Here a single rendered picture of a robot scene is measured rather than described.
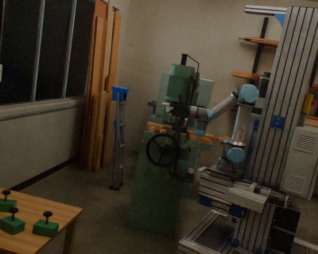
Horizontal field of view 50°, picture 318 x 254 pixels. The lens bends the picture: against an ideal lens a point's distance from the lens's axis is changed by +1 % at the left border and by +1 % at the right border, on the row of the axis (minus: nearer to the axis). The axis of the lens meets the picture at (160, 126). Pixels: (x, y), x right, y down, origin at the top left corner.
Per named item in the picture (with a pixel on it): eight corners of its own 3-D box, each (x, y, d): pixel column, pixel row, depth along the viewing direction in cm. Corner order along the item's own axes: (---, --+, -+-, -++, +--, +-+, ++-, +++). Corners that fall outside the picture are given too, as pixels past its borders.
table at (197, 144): (140, 139, 286) (141, 132, 284) (146, 133, 315) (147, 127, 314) (211, 153, 280) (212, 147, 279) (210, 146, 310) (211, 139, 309)
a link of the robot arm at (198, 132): (203, 134, 239) (206, 119, 237) (205, 137, 228) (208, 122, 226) (192, 132, 239) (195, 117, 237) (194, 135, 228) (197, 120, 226)
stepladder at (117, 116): (105, 189, 385) (110, 86, 366) (111, 182, 410) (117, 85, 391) (118, 191, 383) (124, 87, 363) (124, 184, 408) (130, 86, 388)
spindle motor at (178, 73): (164, 100, 295) (170, 64, 289) (166, 98, 312) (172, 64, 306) (183, 103, 293) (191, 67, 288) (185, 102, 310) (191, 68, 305)
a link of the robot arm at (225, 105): (244, 79, 242) (189, 120, 248) (248, 80, 231) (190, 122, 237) (254, 92, 243) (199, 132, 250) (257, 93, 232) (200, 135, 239)
